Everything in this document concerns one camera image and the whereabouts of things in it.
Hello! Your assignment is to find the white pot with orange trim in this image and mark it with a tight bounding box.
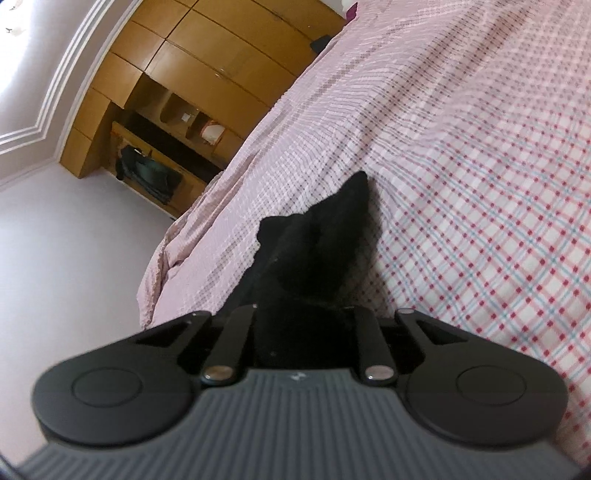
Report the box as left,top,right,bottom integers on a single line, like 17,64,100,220
199,120,226,147

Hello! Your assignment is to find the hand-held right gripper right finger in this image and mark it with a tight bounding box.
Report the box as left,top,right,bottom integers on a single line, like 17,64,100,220
350,305,468,387

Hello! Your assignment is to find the black garment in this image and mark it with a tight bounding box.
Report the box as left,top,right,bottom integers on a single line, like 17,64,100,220
216,170,385,370

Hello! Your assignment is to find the pink checked blanket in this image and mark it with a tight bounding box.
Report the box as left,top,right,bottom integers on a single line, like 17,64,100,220
136,0,591,464

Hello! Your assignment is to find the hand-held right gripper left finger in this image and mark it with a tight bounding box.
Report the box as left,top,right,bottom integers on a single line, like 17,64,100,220
131,305,258,387

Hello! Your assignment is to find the wooden wardrobe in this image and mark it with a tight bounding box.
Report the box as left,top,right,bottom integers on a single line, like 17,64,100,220
59,0,348,217

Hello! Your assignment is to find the dark hanging jacket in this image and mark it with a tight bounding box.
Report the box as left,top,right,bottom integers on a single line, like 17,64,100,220
115,145,184,204

